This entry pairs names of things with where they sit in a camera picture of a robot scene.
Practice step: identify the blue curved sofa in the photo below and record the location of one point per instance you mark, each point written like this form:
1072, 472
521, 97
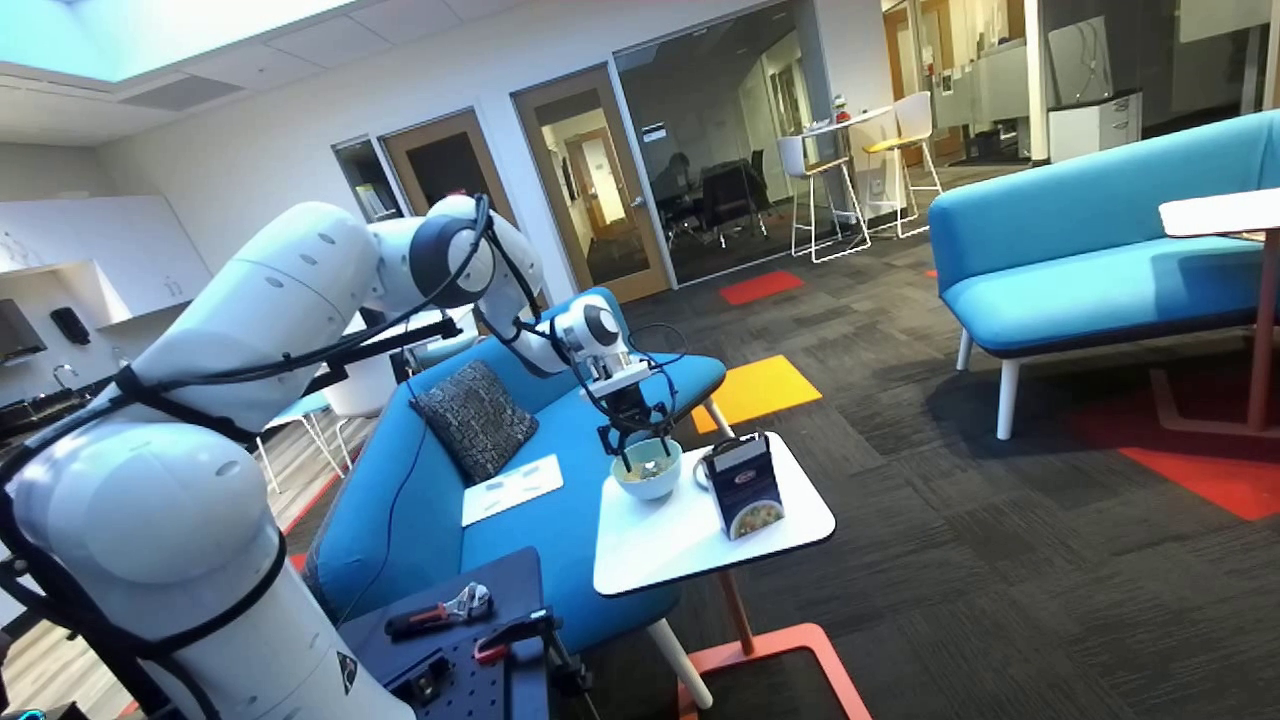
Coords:
1072, 254

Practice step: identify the blue armchair sofa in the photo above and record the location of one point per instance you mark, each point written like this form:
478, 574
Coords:
395, 524

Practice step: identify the white bar stool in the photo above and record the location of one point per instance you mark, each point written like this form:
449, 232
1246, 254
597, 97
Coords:
824, 217

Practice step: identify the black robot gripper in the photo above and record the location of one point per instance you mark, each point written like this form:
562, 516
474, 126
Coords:
615, 382

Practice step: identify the dark blue perforated board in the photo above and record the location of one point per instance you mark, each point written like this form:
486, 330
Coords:
436, 672

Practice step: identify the yellow bar stool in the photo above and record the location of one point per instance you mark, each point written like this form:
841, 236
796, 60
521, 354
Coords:
904, 136

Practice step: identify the grey patterned cushion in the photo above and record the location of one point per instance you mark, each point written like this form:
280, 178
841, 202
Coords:
474, 416

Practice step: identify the blue pasta box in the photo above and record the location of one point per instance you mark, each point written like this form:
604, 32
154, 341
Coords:
745, 486

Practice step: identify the light blue bowl with rice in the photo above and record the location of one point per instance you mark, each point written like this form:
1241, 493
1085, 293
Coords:
648, 469

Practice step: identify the red handled pliers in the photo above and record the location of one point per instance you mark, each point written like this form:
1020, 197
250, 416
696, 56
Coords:
474, 600

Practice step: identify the white high table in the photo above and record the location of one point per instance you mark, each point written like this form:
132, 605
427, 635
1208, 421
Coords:
855, 134

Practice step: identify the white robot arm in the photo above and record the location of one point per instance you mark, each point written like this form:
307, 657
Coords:
144, 512

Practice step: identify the white paper sheet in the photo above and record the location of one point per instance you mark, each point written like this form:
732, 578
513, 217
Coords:
509, 491

